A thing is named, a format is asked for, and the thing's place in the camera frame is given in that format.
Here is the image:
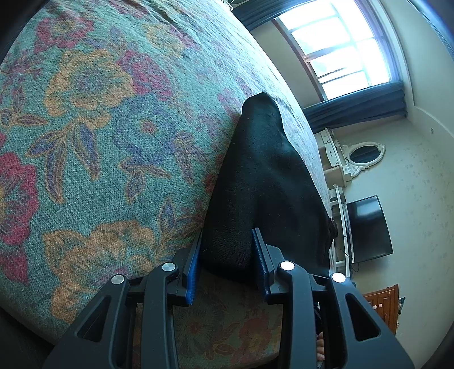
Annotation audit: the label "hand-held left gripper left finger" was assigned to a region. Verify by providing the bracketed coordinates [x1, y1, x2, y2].
[43, 230, 203, 369]

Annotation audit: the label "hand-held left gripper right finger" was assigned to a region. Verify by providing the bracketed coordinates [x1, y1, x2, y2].
[252, 229, 415, 369]

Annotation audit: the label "black pants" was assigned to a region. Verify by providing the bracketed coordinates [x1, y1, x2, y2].
[200, 92, 336, 284]

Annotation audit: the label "person's foot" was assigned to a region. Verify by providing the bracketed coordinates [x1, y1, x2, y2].
[314, 330, 325, 363]

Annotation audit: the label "black television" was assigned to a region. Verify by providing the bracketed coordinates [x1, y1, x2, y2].
[346, 194, 394, 264]

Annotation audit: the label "white dressing table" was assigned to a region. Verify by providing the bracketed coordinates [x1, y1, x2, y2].
[314, 128, 352, 189]

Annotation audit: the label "wooden cabinet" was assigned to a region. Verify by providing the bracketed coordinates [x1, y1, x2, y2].
[362, 283, 400, 336]

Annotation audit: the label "oval vanity mirror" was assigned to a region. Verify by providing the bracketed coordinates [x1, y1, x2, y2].
[340, 141, 386, 178]

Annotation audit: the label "floral bed blanket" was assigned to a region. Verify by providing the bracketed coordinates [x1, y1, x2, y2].
[0, 0, 334, 369]

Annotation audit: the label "dark blue curtain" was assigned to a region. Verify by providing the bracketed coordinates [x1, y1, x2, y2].
[304, 81, 407, 133]
[230, 0, 288, 31]

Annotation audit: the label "window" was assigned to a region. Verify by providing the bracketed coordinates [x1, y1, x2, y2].
[272, 0, 405, 102]

